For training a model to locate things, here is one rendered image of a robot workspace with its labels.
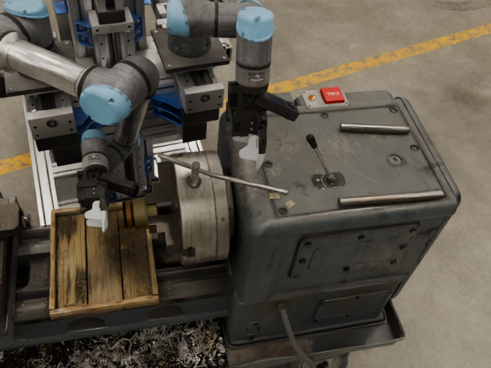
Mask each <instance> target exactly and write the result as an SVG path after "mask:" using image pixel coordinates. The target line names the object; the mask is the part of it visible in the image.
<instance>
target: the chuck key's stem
mask: <svg viewBox="0 0 491 368"><path fill-rule="evenodd" d="M199 169H200V162H198V161H193V162H192V164H191V175H190V177H191V183H193V184H196V183H197V179H198V178H199V172H198V171H199Z"/></svg>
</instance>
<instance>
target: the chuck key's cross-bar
mask: <svg viewBox="0 0 491 368"><path fill-rule="evenodd" d="M157 156H158V157H159V158H162V159H164V160H167V161H170V162H172V163H174V164H178V165H180V166H183V167H185V168H188V169H191V164H188V163H186V162H184V161H180V160H178V159H176V158H173V157H170V156H167V155H164V154H163V153H158V155H157ZM198 172H199V173H201V174H204V175H207V176H209V177H213V178H216V179H220V180H226V181H229V182H232V183H238V184H241V185H247V186H251V187H254V188H259V189H262V190H266V191H272V192H275V193H281V194H284V195H288V192H289V191H288V190H284V189H281V188H276V187H272V186H268V185H262V184H259V183H254V182H250V181H247V180H241V179H237V178H234V177H228V176H225V175H219V174H216V173H213V172H209V171H207V170H205V169H201V168H200V169H199V171H198Z"/></svg>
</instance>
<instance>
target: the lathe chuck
mask: <svg viewBox="0 0 491 368"><path fill-rule="evenodd" d="M179 155H180V156H181V157H182V158H177V157H173V158H176V159H178V160H180V161H184V162H186V163H188V164H192V162H193V161H198V162H200V168H201V169H205V170H207V171H210V170H209V167H208V162H207V159H206V157H205V154H204V153H203V152H202V151H195V152H187V153H171V154H170V157H171V156H179ZM172 168H173V177H174V186H175V201H174V202H172V205H177V212H178V223H179V227H180V235H181V240H182V245H183V249H188V247H193V248H194V255H192V256H189V257H188V256H183V251H182V252H178V253H179V257H180V262H181V263H182V265H186V264H196V263H202V262H208V261H215V259H216V252H217V227H216V209H215V202H214V195H213V186H212V181H211V177H209V176H207V175H204V174H201V173H199V179H200V184H199V185H198V186H197V187H192V186H190V185H189V184H188V179H189V178H190V175H191V170H190V169H188V168H185V167H183V166H180V165H178V164H174V163H172Z"/></svg>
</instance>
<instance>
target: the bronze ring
mask: <svg viewBox="0 0 491 368"><path fill-rule="evenodd" d="M132 201H133V202H131V201H125V202H122V203H123V219H124V225H125V228H126V229H127V228H128V229H130V228H132V227H134V226H135V228H136V229H142V228H147V229H149V226H148V216H149V217H150V216H156V215H158V210H157V204H156V203H154V204H146V198H145V196H144V197H143V198H139V199H132Z"/></svg>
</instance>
